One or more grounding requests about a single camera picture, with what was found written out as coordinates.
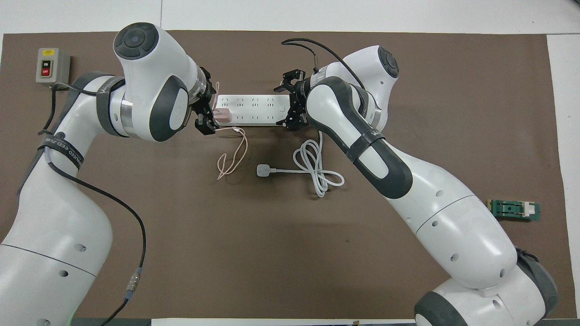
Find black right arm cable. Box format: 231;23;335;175
281;38;365;91

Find pink charging cable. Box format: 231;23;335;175
216;81;249;181

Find white power strip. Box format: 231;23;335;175
213;94;291;127

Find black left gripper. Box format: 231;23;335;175
192;67;218;136

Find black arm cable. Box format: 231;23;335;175
39;81;148;326
281;38;365;91

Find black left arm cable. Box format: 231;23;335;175
39;81;148;326

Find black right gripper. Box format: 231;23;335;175
274;68;314;132

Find white power strip cord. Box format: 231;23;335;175
257;130;345;198

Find grey on-off switch box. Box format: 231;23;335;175
36;48;71;86

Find brown table mat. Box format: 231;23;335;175
0;31;572;320

